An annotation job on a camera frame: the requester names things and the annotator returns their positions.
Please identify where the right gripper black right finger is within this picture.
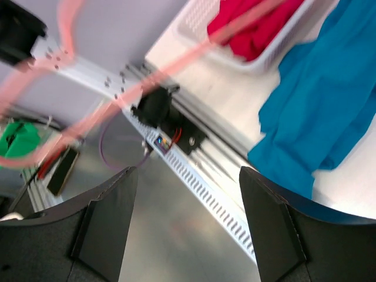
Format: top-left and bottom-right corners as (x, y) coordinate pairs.
(239, 166), (375, 281)

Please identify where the aluminium rail frame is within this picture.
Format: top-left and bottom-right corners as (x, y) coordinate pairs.
(140, 78), (246, 182)

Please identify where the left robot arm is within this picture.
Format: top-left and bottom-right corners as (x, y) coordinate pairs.
(1, 1), (99, 113)

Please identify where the pink wire hanger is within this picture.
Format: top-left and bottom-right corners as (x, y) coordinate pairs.
(0, 0), (283, 168)

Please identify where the white slotted cable duct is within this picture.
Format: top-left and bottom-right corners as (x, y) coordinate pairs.
(123, 111), (256, 263)

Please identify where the clear plastic basket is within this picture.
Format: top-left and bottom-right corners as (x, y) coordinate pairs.
(173, 0), (341, 74)

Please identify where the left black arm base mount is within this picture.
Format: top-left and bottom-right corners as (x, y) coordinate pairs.
(131, 85), (207, 155)

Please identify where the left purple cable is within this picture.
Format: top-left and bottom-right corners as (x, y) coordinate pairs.
(99, 117), (150, 172)

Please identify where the red t shirt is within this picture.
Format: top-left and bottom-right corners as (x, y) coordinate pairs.
(207, 0), (303, 62)

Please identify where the blue t shirt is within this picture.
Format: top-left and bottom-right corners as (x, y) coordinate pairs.
(247, 1), (375, 198)

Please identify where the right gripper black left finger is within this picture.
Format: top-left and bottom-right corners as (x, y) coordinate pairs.
(1, 167), (138, 281)

